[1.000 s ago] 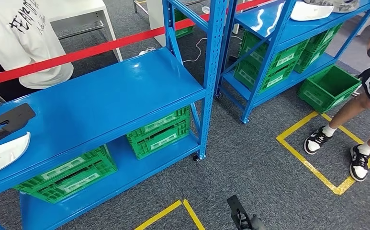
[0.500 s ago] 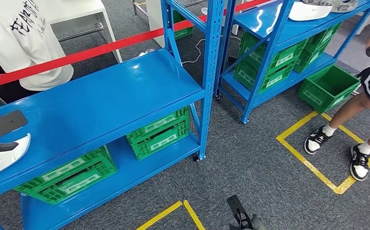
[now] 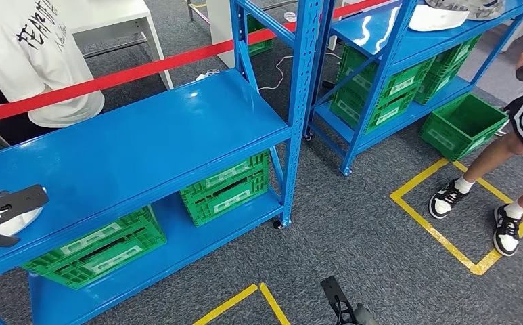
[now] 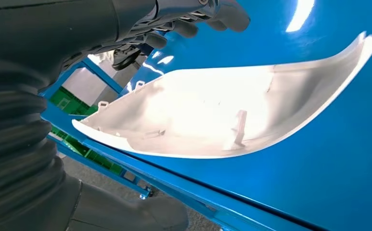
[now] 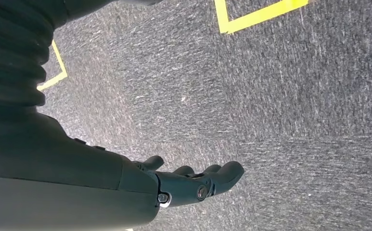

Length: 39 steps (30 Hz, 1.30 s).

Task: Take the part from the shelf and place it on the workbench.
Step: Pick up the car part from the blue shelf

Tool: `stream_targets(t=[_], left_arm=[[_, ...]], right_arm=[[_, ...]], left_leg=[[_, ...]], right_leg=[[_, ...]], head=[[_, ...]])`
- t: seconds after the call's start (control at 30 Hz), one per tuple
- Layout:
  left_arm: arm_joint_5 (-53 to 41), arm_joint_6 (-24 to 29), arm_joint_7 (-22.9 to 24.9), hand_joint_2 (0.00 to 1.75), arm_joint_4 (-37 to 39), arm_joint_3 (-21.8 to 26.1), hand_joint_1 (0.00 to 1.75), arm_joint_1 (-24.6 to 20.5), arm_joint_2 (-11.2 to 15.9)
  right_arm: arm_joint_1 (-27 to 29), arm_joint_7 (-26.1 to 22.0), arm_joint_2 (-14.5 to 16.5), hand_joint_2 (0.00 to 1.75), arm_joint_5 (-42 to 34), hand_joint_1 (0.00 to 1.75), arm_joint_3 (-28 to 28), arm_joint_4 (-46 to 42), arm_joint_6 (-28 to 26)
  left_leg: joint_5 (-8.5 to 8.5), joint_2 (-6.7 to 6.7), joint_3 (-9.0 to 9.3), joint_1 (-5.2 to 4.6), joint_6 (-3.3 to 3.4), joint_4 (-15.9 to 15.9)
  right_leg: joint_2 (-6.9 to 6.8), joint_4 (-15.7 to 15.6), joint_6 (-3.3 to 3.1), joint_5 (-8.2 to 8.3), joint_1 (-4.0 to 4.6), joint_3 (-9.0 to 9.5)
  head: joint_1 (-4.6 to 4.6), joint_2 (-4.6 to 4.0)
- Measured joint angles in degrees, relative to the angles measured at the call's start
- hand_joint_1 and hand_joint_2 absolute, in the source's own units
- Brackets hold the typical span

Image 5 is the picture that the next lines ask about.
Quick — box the yellow floor tape square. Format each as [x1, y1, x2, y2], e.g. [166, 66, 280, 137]
[37, 39, 69, 92]
[214, 0, 310, 35]

